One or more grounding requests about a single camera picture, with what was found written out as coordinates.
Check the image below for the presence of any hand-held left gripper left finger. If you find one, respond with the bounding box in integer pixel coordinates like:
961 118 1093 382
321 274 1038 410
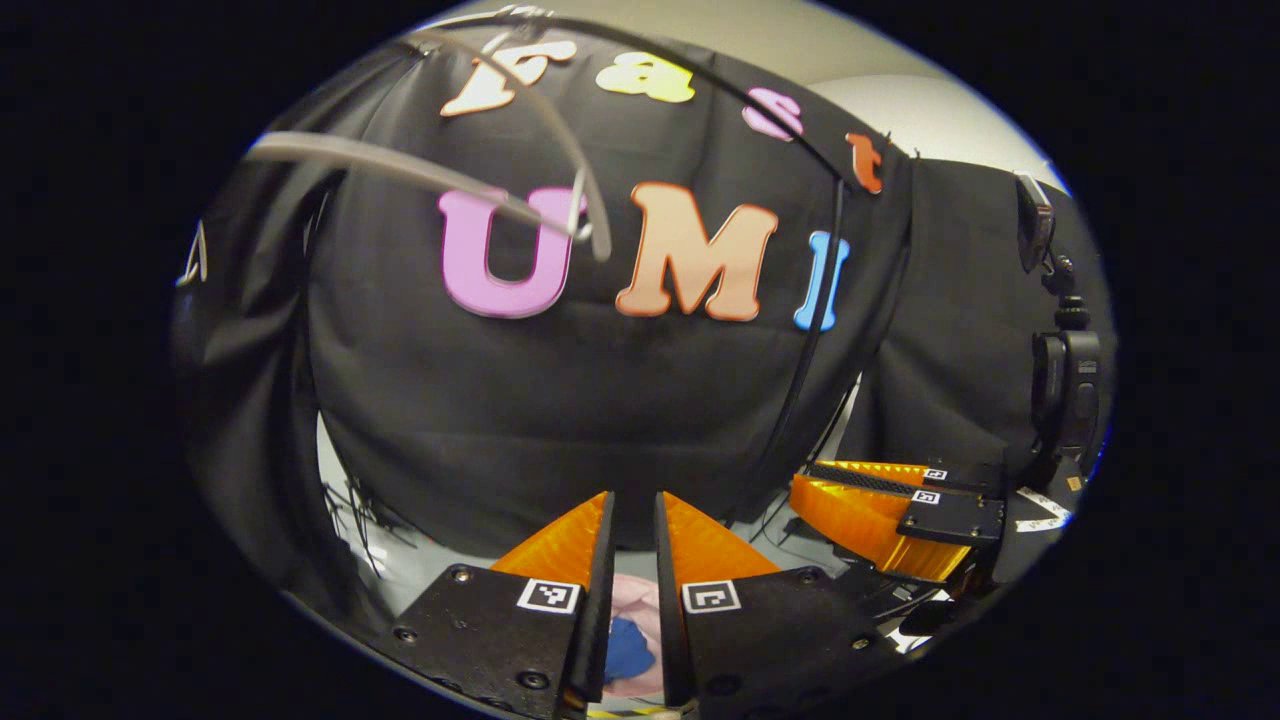
375 490 616 720

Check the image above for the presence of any pink laundry hamper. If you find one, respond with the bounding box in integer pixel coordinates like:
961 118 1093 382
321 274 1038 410
604 572 667 701

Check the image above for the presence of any blue corduroy shirt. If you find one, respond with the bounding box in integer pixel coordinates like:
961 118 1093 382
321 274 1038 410
604 616 657 684

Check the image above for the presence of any black clothes rail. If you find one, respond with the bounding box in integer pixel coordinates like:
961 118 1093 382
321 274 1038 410
395 10 851 526

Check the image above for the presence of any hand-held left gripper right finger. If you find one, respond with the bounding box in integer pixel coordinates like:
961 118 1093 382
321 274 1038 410
655 490 902 720

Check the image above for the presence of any black camera on stand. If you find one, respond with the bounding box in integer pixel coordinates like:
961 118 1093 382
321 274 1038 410
1015 172 1106 481

